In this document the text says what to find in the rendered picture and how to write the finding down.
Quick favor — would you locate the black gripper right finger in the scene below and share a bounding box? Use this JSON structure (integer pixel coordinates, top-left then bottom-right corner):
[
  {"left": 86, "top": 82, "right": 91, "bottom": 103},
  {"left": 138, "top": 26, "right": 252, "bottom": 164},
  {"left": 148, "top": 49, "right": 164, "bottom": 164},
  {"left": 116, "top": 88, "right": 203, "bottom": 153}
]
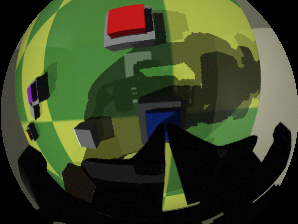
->
[{"left": 168, "top": 123, "right": 257, "bottom": 205}]

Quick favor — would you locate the red button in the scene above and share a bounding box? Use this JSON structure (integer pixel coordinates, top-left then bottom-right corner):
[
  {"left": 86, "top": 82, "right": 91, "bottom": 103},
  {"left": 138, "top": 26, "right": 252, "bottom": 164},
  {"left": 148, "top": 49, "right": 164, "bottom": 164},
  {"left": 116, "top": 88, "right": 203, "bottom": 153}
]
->
[{"left": 104, "top": 4, "right": 156, "bottom": 52}]

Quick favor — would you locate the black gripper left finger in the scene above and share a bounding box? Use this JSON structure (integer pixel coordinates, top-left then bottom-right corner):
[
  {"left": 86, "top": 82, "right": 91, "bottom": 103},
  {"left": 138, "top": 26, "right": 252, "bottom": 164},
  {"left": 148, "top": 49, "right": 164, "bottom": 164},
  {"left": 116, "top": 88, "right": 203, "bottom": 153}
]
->
[{"left": 81, "top": 124, "right": 166, "bottom": 204}]

